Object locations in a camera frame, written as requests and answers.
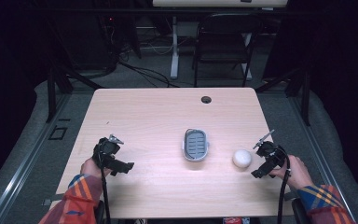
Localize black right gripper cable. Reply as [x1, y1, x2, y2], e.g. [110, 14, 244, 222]
[276, 152, 293, 224]

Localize white round soap bar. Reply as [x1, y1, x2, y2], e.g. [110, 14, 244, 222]
[231, 148, 253, 170]

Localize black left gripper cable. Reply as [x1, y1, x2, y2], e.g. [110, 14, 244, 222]
[96, 152, 112, 224]

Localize person's left hand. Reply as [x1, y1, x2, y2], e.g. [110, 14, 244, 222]
[79, 157, 112, 180]

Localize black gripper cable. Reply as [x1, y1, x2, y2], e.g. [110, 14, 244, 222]
[276, 152, 293, 224]
[96, 152, 112, 224]

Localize black folding chair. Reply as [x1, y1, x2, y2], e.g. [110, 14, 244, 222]
[192, 12, 265, 89]

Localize dark equipment with red light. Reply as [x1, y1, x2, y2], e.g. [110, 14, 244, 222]
[57, 10, 120, 72]

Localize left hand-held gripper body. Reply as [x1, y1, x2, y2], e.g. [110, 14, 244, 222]
[91, 137, 135, 177]

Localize person's right hand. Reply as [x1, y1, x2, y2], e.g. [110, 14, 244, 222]
[272, 154, 315, 191]

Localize black floor cables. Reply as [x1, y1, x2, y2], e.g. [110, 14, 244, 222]
[117, 43, 182, 89]

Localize white desk leg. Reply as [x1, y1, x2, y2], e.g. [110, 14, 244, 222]
[242, 32, 254, 81]
[170, 16, 181, 80]

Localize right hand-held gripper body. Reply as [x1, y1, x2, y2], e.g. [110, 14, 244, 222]
[250, 140, 289, 179]

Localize grey soap dish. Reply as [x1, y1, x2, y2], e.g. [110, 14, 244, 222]
[181, 128, 210, 163]

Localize white desk top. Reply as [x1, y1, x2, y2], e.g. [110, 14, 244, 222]
[152, 0, 289, 8]

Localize black metal stand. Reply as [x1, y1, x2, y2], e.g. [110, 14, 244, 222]
[44, 60, 104, 123]
[255, 67, 312, 127]

